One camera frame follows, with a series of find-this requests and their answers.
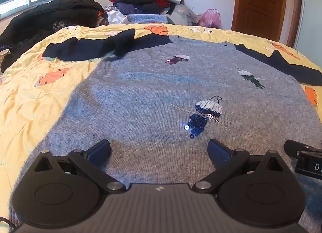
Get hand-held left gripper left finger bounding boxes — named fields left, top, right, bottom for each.
left=32, top=139, right=126, bottom=193

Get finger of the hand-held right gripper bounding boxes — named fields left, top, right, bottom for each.
left=284, top=140, right=322, bottom=159

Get window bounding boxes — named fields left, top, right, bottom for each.
left=0, top=0, right=57, bottom=18

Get brown wooden door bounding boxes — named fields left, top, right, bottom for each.
left=231, top=0, right=289, bottom=43

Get black coat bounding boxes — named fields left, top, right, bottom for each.
left=0, top=0, right=105, bottom=73

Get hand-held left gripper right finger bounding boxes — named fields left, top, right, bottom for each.
left=192, top=139, right=290, bottom=193

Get pale wardrobe panel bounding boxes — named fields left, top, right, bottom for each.
left=293, top=0, right=322, bottom=59

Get blue knitted cloth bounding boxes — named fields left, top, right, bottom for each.
left=124, top=13, right=174, bottom=25

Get leopard print cloth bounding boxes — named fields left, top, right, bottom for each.
left=52, top=19, right=79, bottom=33

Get grey plastic bag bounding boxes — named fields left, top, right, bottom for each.
left=166, top=4, right=202, bottom=26

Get grey sweater with navy sleeves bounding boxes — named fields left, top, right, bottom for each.
left=10, top=29, right=322, bottom=233

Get pink plastic bag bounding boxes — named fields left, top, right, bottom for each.
left=197, top=8, right=222, bottom=29

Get black cable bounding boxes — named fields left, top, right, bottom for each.
left=0, top=217, right=16, bottom=230

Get navy garment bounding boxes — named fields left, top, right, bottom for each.
left=113, top=0, right=167, bottom=15

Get white crumpled plastic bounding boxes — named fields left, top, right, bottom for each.
left=107, top=9, right=129, bottom=26

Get yellow floral bedsheet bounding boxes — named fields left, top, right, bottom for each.
left=0, top=23, right=322, bottom=233

